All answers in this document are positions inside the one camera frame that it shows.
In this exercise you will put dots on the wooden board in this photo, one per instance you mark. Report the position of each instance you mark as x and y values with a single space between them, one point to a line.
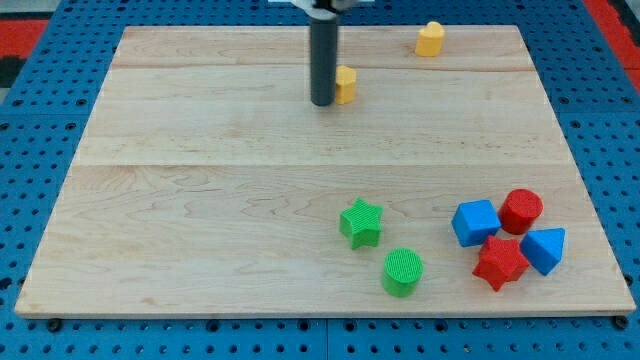
207 185

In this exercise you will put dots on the green cylinder block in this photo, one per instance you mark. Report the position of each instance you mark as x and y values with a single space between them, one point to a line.
402 271

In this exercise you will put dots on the yellow heart block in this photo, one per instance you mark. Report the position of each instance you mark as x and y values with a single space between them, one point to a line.
430 40

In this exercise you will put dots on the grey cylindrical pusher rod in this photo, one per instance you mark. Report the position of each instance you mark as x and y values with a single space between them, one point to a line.
323 36

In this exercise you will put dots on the blue triangle block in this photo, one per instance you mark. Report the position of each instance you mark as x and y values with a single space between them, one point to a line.
544 248

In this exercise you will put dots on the red star block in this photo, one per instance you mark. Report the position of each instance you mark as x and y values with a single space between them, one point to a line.
500 261

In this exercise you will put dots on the yellow hexagon block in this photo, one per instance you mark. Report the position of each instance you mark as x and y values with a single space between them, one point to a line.
346 79

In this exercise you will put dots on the red cylinder block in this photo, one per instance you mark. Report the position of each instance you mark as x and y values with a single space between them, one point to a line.
519 211

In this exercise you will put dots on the green star block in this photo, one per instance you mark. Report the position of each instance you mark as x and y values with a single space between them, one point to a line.
361 224

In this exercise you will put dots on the blue cube block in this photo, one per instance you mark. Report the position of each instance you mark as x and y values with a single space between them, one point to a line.
474 221

